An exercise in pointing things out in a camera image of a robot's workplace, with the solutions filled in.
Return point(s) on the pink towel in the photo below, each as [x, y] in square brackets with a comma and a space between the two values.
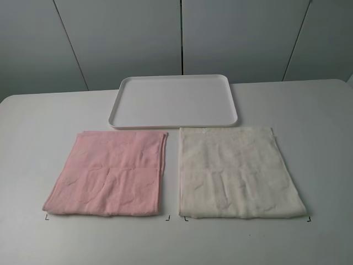
[111, 173]

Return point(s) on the cream white towel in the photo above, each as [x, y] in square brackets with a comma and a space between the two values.
[234, 173]

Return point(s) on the white plastic tray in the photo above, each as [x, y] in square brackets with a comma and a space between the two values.
[192, 101]

